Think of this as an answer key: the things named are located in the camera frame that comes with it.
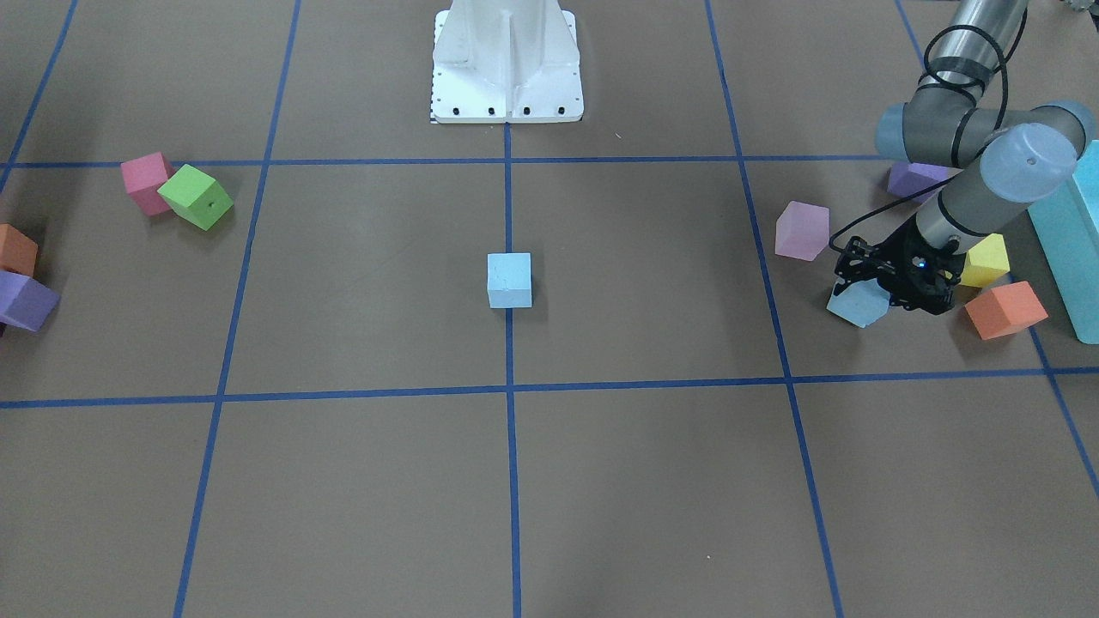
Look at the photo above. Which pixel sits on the light pink foam block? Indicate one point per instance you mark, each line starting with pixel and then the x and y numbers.
pixel 802 231

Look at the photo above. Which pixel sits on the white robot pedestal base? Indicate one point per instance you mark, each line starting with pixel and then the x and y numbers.
pixel 506 62

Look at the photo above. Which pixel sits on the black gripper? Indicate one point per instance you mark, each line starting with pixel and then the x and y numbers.
pixel 893 255

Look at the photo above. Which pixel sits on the orange foam block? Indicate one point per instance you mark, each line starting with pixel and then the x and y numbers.
pixel 1004 310
pixel 19 254

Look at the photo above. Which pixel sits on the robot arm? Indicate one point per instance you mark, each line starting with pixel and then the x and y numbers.
pixel 1004 160

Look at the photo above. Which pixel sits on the cyan plastic bin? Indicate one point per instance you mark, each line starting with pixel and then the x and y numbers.
pixel 1065 223

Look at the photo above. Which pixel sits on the purple foam block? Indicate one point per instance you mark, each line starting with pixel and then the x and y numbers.
pixel 25 303
pixel 915 181

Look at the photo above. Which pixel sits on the yellow foam block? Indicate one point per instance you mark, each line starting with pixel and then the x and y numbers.
pixel 986 262

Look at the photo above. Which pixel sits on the pink foam block by green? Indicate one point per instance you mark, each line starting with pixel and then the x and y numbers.
pixel 142 179

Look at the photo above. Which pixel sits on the light blue foam block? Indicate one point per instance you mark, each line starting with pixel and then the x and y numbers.
pixel 509 280
pixel 860 303

